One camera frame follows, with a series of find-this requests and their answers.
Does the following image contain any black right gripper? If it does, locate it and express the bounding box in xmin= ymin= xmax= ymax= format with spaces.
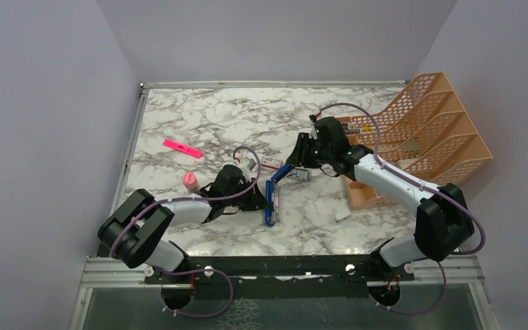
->
xmin=285 ymin=133 xmax=333 ymax=169

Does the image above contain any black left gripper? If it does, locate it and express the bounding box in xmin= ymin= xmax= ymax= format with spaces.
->
xmin=224 ymin=177 xmax=270 ymax=211

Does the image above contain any staple box tray with staples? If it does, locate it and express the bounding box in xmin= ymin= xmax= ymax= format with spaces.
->
xmin=287 ymin=168 xmax=311 ymax=182

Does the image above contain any blue stapler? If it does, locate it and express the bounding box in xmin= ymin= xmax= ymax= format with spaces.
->
xmin=265 ymin=164 xmax=294 ymax=227

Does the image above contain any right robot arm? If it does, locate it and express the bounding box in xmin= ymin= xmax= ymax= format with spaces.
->
xmin=287 ymin=117 xmax=474 ymax=280

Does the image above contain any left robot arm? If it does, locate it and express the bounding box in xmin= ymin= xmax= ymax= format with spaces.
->
xmin=97 ymin=164 xmax=271 ymax=283

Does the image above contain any black piano keyboard ruler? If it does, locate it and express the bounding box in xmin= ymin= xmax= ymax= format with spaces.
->
xmin=342 ymin=122 xmax=361 ymax=135

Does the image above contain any pink capped small bottle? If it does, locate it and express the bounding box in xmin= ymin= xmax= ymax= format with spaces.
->
xmin=181 ymin=173 xmax=201 ymax=194

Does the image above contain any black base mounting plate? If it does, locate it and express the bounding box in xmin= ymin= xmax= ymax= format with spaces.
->
xmin=144 ymin=254 xmax=415 ymax=300

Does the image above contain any pink flat plastic bar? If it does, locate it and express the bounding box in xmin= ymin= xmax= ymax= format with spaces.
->
xmin=162 ymin=139 xmax=203 ymax=159

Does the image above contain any peach plastic desk organizer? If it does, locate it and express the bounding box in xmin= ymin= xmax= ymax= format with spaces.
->
xmin=339 ymin=72 xmax=492 ymax=186

